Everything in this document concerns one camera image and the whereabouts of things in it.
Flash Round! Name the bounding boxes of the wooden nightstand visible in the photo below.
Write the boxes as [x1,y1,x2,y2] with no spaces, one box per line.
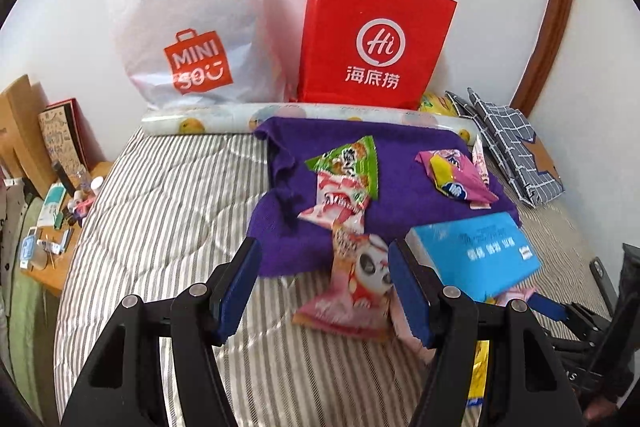
[20,162,113,293]

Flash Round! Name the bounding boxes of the blue tissue pack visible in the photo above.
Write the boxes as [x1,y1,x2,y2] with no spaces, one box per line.
[404,212,542,304]

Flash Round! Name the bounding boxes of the white pink narrow snack packet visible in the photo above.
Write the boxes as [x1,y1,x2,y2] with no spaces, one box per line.
[470,134,490,188]

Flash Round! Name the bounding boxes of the red paper bag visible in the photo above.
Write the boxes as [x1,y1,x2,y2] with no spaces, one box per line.
[297,0,458,110]

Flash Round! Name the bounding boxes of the wooden headboard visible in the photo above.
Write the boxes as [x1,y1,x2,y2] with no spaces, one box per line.
[0,74,58,198]

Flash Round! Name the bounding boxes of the purple towel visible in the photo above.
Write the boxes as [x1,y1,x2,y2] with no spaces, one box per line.
[247,117,521,278]

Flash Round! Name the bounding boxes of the navy checked folded cloth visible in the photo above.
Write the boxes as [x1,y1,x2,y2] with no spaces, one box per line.
[445,88,566,208]

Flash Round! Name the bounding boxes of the pink panda snack packet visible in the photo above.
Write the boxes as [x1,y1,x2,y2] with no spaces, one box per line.
[292,224,398,343]

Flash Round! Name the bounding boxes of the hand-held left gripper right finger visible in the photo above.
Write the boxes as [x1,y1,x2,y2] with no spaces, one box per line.
[387,239,586,427]

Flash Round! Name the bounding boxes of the green blanket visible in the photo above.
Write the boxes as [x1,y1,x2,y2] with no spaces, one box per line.
[0,197,66,408]

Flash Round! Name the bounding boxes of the yellow triangular snack packet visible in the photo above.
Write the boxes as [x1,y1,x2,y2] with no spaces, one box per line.
[467,339,491,403]

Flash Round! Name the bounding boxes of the magenta snack packet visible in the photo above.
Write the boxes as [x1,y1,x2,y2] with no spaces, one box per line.
[415,148,500,210]

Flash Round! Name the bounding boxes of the green snack packet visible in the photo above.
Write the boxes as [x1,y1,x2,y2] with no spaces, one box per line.
[305,134,379,202]

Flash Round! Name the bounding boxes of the red book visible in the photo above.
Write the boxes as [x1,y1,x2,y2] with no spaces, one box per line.
[47,98,91,168]

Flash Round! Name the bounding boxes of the black white printed cloth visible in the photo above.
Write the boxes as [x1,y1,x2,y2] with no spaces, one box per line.
[0,179,31,233]

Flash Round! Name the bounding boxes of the white plastic shopping bag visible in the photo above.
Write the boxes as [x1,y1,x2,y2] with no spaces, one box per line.
[107,0,286,108]

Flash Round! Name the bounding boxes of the blue white small box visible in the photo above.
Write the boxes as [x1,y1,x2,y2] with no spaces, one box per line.
[20,227,41,268]

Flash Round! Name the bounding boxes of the yellow green snack bag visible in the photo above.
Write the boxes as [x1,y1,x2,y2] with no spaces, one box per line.
[419,92,458,116]

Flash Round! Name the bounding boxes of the fruit printed wrap roll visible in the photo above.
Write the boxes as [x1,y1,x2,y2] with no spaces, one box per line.
[140,102,483,145]

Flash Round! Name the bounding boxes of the brown wooden door frame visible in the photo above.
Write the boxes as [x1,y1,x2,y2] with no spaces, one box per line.
[512,0,581,112]

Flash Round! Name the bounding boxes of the teal white box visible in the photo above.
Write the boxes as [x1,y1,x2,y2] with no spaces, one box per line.
[37,183,66,228]

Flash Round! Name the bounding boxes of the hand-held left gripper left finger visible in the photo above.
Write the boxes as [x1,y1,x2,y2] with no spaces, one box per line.
[60,237,263,427]

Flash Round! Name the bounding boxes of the grey striped mattress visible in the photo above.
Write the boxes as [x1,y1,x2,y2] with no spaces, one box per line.
[52,127,611,427]

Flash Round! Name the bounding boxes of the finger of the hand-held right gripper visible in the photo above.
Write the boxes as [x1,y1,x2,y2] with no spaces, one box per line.
[530,294,608,343]
[590,257,618,313]

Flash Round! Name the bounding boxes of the patterned kraft notebook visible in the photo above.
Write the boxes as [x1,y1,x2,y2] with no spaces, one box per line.
[37,104,90,172]

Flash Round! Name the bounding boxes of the pink red-lettered snack packet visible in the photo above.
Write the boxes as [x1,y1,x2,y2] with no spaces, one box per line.
[297,172,372,228]

